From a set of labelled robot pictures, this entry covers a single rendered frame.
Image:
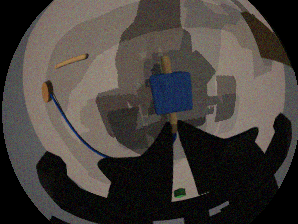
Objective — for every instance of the blue cube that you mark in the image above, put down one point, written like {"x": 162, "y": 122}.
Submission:
{"x": 172, "y": 92}

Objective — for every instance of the thin tan wooden stick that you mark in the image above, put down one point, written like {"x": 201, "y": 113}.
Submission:
{"x": 75, "y": 58}

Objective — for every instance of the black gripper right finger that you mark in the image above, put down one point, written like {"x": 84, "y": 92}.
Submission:
{"x": 206, "y": 153}

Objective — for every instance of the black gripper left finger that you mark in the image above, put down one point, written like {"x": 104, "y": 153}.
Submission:
{"x": 155, "y": 165}

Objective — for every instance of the small green block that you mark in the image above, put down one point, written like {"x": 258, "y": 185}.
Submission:
{"x": 179, "y": 193}

